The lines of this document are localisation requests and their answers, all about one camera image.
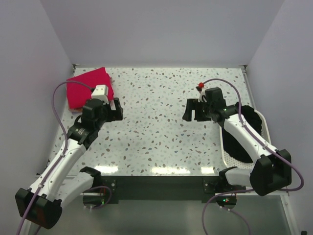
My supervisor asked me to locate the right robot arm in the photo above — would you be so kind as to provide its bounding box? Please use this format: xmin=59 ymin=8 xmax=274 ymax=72
xmin=182 ymin=84 xmax=292 ymax=196

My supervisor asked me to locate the folded pink t shirt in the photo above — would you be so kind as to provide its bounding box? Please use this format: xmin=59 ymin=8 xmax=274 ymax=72
xmin=67 ymin=77 xmax=114 ymax=114

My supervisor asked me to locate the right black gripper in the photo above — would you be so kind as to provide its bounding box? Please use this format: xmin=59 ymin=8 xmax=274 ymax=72
xmin=182 ymin=98 xmax=214 ymax=122

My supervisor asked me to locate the black t shirt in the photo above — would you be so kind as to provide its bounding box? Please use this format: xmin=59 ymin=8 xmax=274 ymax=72
xmin=222 ymin=105 xmax=264 ymax=164

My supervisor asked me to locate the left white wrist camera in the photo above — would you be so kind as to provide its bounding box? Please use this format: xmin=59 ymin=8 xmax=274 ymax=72
xmin=91 ymin=85 xmax=109 ymax=104

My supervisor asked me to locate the white perforated tray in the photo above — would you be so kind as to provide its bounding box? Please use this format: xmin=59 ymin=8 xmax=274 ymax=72
xmin=219 ymin=110 xmax=271 ymax=169

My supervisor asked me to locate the red t shirt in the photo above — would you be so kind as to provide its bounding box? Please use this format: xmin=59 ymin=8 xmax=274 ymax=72
xmin=66 ymin=67 xmax=115 ymax=110

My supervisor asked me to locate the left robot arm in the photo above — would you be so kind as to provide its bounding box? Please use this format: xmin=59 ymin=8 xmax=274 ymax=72
xmin=15 ymin=98 xmax=123 ymax=229

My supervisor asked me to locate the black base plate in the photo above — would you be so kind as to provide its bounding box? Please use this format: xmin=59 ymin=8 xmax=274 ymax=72
xmin=83 ymin=176 xmax=243 ymax=206

